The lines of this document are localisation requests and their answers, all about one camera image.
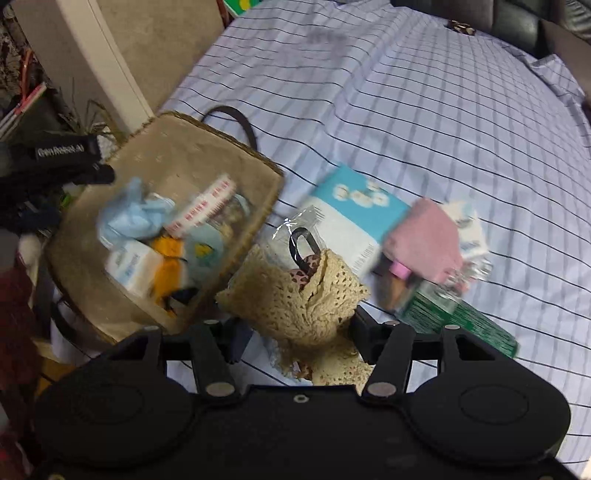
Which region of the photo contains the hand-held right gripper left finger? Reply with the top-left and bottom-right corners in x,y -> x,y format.
105,319 -> 254,400

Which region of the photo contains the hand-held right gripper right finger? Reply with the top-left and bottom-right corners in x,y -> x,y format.
353,305 -> 506,398

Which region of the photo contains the brown tape roll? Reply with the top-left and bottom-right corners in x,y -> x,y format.
376,272 -> 414,312

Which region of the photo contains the beige crochet cloth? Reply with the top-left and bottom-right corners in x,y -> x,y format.
216,247 -> 375,387

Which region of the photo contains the bundle of blue face masks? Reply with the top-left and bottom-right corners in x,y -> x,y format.
97,178 -> 158,250

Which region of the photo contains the light teal fabric pouch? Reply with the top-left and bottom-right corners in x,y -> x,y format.
185,226 -> 227,282

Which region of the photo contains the pink cloth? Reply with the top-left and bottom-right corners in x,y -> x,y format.
379,198 -> 465,287

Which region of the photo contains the yellow soft toy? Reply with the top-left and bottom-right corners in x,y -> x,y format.
150,235 -> 192,301

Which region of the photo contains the blue face mask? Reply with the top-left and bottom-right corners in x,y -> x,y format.
141,193 -> 178,229

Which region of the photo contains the clear bag of hair ties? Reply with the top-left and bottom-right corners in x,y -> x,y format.
265,207 -> 335,289

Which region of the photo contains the clear plastic wrapper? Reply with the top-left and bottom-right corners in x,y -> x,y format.
455,258 -> 492,289

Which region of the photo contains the wicker basket with floral lining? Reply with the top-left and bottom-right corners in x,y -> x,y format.
44,105 -> 286,346

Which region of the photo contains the white mask packet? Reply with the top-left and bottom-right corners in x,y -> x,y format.
105,240 -> 164,296

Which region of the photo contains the white tape roll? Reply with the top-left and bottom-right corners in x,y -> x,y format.
164,174 -> 252,241

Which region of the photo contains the small white tissue packet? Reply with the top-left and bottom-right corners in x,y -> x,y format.
441,200 -> 490,261

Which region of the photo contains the potted plant in white pot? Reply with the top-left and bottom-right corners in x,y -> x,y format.
55,97 -> 130,148

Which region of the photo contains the stack of papers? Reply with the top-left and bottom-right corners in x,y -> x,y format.
0,80 -> 47,139

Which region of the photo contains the green drink can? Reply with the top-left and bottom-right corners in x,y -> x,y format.
397,279 -> 520,358

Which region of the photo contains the white and blue towel pack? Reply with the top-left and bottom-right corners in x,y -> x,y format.
300,165 -> 411,278

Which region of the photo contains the colourful cartoon painting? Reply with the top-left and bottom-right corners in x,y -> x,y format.
224,0 -> 264,17

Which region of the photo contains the black leather sofa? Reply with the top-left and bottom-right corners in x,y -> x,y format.
390,0 -> 591,61

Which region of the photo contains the grey pillow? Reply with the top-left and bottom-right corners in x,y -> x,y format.
540,18 -> 591,65

